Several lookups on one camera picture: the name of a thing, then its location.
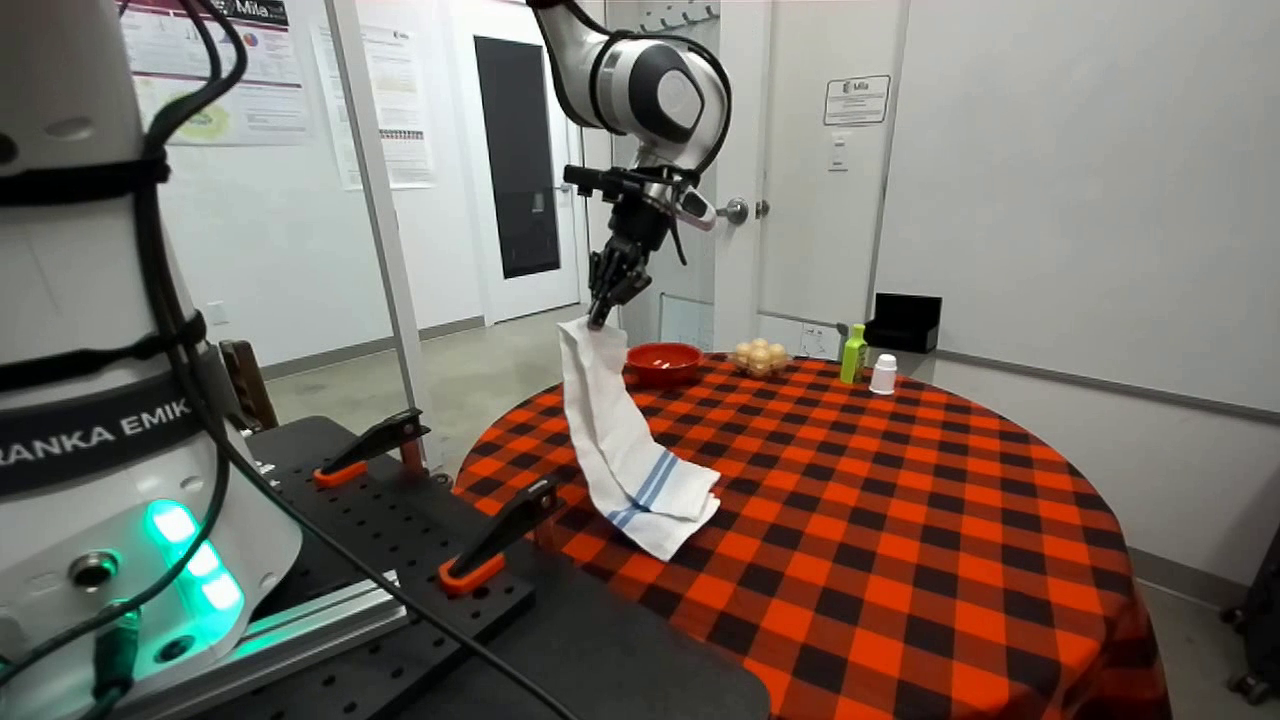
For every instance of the green bottle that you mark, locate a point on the green bottle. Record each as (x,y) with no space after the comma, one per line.
(855,358)

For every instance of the orange black checked tablecloth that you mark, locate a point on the orange black checked tablecloth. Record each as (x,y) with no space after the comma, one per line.
(906,561)

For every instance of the black perforated mounting table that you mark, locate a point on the black perforated mounting table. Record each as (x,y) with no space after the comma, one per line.
(601,654)

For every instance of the small white bottle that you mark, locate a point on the small white bottle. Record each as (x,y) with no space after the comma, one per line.
(883,378)

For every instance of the white vertical pole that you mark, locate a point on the white vertical pole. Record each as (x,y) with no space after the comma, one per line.
(374,200)

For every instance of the white wall sign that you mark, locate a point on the white wall sign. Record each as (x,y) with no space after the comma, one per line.
(859,101)

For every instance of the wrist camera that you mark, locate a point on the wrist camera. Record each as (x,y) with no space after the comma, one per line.
(683,200)

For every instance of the black wall holder box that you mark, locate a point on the black wall holder box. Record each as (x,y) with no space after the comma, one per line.
(906,320)

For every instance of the narrow white wall paper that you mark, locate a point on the narrow white wall paper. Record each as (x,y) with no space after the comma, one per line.
(402,106)

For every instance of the tray of beige eggs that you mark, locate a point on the tray of beige eggs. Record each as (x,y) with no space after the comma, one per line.
(761,358)

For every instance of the brown chair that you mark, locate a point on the brown chair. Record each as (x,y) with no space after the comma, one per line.
(248,385)

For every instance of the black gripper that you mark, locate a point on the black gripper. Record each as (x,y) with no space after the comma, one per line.
(630,247)

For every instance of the white towel with blue stripes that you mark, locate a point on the white towel with blue stripes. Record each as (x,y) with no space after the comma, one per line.
(615,443)

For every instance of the dark window panel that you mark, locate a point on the dark window panel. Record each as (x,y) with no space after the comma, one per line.
(518,160)

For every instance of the red bowl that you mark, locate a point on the red bowl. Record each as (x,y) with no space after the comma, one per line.
(664,363)

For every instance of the large wall poster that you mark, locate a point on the large wall poster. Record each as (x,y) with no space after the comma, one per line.
(254,81)

